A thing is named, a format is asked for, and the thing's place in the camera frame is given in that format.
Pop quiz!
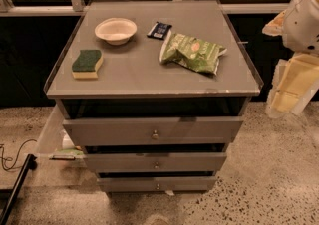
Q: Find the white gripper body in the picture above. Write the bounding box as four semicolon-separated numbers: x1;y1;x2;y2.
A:
266;53;319;118

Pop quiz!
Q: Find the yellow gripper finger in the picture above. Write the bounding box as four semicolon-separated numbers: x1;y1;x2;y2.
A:
262;10;286;37

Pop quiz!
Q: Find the grey bottom drawer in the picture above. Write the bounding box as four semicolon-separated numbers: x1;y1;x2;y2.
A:
97;176;216;192

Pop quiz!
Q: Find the grey drawer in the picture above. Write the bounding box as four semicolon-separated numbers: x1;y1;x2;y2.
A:
97;176;216;192
84;152;226;173
63;116;243;146

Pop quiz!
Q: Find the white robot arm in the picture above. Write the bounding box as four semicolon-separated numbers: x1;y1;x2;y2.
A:
262;0;319;118

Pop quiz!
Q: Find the grey top drawer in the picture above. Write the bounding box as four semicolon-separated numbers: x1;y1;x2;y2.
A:
63;116;243;146

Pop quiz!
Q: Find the grey drawer cabinet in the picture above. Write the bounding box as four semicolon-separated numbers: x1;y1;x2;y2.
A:
45;1;262;180

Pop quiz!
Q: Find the grey middle drawer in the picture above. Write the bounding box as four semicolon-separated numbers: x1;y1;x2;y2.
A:
84;152;226;173

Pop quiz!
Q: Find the green chip bag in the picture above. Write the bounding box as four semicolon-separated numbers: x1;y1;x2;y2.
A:
159;31;227;75

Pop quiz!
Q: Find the dark blue snack packet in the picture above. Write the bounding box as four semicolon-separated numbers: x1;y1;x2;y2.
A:
147;22;171;40

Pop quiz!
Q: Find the white paper bowl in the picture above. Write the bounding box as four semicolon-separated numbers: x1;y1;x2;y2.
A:
95;18;137;46

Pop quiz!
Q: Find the green yellow sponge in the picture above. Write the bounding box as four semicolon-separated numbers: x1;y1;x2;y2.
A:
72;50;103;80

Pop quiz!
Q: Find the clear plastic bin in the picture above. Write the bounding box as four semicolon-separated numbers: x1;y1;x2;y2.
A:
35;106;86;168

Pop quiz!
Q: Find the black metal bar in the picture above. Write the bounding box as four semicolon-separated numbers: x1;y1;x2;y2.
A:
0;154;37;225

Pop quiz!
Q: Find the black cable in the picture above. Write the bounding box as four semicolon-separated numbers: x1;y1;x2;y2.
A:
0;138;38;172

